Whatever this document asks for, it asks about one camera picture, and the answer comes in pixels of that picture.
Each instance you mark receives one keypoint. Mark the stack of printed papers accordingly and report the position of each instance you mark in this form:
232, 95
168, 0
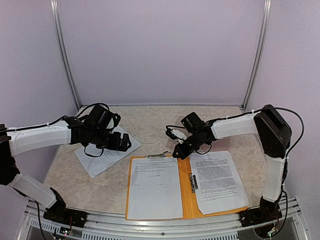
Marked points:
218, 186

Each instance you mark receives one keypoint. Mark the front aluminium rail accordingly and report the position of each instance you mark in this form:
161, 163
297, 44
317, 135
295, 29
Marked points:
112, 226

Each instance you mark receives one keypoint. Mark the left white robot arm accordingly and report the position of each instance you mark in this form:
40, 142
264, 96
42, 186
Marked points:
94, 125

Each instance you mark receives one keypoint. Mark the right aluminium frame post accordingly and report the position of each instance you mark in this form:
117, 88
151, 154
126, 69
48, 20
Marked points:
258, 53

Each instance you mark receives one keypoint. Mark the aluminium frame post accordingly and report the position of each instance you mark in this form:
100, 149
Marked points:
54, 4
258, 53

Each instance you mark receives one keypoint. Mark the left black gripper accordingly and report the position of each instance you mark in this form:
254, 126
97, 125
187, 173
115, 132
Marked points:
115, 145

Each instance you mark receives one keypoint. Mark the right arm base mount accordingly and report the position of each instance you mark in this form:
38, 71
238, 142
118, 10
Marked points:
256, 216

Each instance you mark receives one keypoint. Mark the white sheet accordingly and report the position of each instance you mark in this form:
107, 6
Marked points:
154, 189

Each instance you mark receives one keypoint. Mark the left aluminium frame post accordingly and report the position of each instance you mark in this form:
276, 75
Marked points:
54, 4

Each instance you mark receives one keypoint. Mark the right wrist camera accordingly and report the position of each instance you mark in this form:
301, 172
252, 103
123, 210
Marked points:
175, 134

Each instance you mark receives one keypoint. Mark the remaining white paper stack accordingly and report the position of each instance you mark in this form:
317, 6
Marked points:
95, 162

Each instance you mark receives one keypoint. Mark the translucent grey plastic sheet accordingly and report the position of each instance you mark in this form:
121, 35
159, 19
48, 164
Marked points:
218, 145

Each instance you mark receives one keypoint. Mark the metal folder cover clip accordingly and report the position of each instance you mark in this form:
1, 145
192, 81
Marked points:
165, 154

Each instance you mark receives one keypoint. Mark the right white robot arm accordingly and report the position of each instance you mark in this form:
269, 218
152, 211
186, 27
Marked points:
267, 124

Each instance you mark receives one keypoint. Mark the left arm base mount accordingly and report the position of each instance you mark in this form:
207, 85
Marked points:
66, 216

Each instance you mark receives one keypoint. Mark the metal folder spine clip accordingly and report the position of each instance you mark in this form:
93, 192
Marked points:
193, 182

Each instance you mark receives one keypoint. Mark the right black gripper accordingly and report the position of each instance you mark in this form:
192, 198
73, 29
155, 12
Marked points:
184, 153

